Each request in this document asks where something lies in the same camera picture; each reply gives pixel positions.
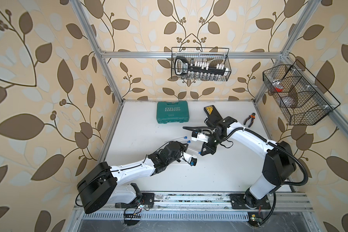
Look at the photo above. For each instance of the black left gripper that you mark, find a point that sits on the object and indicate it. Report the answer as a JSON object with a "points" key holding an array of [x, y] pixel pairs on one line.
{"points": [[182, 149]]}

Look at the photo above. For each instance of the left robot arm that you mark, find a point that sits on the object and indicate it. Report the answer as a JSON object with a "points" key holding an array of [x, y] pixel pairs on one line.
{"points": [[106, 184]]}

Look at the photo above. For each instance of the black wire basket wall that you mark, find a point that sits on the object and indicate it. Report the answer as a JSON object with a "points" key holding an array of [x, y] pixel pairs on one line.
{"points": [[205, 53], [303, 99]]}

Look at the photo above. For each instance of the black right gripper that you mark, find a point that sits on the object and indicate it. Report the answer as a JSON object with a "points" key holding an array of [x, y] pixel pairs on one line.
{"points": [[208, 149]]}

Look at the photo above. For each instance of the black wire basket right wall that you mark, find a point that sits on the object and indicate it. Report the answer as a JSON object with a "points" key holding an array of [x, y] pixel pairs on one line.
{"points": [[303, 99]]}

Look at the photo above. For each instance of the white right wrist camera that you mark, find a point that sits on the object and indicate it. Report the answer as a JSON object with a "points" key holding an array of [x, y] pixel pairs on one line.
{"points": [[199, 136]]}

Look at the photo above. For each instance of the aluminium frame post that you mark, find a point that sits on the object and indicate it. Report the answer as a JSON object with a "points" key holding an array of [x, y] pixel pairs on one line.
{"points": [[79, 12]]}

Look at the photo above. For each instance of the green plastic tool case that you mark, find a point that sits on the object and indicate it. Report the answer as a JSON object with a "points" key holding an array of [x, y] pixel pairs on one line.
{"points": [[168, 112]]}

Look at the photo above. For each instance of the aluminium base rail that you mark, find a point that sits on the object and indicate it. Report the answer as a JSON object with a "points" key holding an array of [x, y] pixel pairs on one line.
{"points": [[200, 206]]}

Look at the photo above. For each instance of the black tool case yellow label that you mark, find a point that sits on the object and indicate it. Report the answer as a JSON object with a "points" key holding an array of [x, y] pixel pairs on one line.
{"points": [[212, 115]]}

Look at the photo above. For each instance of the black wire basket back wall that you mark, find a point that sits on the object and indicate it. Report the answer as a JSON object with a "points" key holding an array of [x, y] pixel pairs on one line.
{"points": [[205, 53]]}

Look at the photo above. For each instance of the black socket holder rail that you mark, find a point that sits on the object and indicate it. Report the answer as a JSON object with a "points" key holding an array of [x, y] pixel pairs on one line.
{"points": [[185, 66]]}

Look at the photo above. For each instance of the orange black pliers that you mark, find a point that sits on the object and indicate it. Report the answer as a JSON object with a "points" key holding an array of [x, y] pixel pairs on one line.
{"points": [[250, 119]]}

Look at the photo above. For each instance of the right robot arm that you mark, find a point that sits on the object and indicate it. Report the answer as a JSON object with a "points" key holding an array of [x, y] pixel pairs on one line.
{"points": [[278, 164]]}

